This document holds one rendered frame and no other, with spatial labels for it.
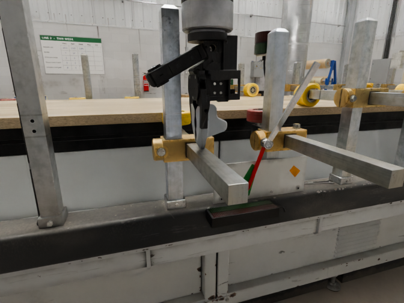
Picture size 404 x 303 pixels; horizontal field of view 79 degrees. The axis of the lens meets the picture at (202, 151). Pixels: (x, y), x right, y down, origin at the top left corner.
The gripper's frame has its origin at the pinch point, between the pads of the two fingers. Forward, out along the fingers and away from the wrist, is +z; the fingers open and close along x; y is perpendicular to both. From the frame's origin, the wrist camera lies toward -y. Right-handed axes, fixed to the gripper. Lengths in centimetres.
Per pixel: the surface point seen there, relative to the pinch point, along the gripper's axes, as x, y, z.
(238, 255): 30, 25, 57
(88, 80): 115, -33, -11
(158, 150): 4.9, -7.5, 2.1
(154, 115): 26.9, -5.6, -2.2
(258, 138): 5.6, 16.7, 1.8
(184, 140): 5.0, -1.8, 0.5
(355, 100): 4.5, 43.5, -6.2
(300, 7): 332, 268, -114
